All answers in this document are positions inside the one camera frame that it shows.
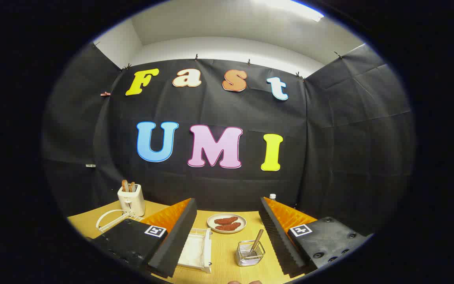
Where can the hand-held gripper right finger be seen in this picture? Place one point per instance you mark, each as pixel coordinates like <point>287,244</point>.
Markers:
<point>278,236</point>

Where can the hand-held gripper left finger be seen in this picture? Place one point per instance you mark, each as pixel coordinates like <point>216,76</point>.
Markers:
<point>175,240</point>

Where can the white round plate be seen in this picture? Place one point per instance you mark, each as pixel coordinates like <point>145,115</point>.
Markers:
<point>242,221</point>

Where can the red meat piece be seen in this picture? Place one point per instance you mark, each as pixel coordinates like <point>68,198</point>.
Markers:
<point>229,227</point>
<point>226,220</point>

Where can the white toaster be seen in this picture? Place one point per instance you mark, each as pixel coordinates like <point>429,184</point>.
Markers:
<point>132,203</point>

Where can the toasted bread slice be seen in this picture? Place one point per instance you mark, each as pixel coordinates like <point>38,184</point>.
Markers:
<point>132,186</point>
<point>125,185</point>

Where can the black backdrop cloth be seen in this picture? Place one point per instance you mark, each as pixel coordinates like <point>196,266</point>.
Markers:
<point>211,106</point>

